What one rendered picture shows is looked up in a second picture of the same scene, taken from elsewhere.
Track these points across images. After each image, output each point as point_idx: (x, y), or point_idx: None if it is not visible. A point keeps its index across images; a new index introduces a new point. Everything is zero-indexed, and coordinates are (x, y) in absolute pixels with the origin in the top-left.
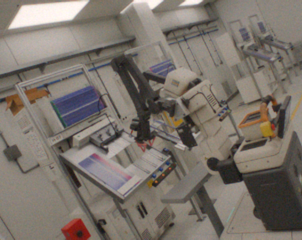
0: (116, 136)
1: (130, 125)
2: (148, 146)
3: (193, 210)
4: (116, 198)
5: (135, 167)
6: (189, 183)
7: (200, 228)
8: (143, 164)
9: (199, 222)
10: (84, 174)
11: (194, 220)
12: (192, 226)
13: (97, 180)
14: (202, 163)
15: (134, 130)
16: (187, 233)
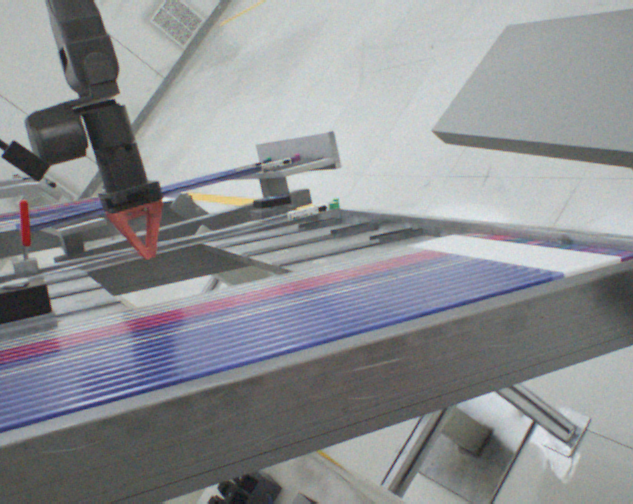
0: (39, 171)
1: (34, 128)
2: (178, 252)
3: (469, 484)
4: None
5: (328, 258)
6: None
7: None
8: (314, 248)
9: (582, 440)
10: (210, 424)
11: (553, 468)
12: (592, 474)
13: (385, 331)
14: (476, 102)
15: (78, 140)
16: None
